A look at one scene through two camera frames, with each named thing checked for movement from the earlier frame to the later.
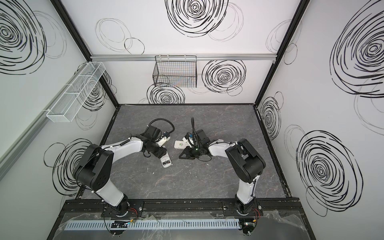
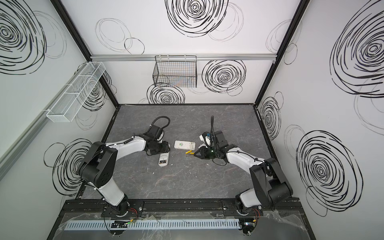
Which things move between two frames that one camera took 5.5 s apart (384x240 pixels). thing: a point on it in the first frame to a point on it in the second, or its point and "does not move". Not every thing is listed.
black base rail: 94,207 does not move
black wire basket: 175,71 does not move
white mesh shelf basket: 66,107 does not move
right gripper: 190,149 to 205,151
